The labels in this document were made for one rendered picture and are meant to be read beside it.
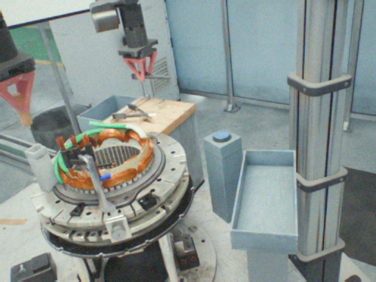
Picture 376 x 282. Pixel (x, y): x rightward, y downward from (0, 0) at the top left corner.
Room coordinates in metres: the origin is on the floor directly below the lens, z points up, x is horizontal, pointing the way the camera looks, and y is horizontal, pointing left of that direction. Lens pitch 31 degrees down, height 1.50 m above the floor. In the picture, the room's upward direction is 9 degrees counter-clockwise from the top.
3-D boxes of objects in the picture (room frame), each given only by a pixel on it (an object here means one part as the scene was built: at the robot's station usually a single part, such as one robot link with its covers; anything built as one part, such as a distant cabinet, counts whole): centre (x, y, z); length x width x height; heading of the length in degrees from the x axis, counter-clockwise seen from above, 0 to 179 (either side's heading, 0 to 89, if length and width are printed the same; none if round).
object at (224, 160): (0.79, -0.08, 0.91); 0.07 x 0.07 x 0.25; 32
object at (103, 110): (1.02, 0.23, 0.92); 0.17 x 0.11 x 0.28; 144
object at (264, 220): (0.53, -0.13, 0.92); 0.25 x 0.11 x 0.28; 162
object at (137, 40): (0.98, 0.10, 1.27); 0.10 x 0.07 x 0.07; 145
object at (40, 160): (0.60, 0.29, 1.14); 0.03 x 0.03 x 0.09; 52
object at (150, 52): (0.98, 0.10, 1.20); 0.07 x 0.07 x 0.09; 55
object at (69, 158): (0.51, 0.18, 1.21); 0.04 x 0.04 x 0.03; 52
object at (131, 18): (0.97, 0.10, 1.33); 0.07 x 0.06 x 0.07; 105
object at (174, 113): (0.93, 0.11, 1.05); 0.20 x 0.19 x 0.02; 54
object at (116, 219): (0.48, 0.15, 1.07); 0.04 x 0.02 x 0.05; 100
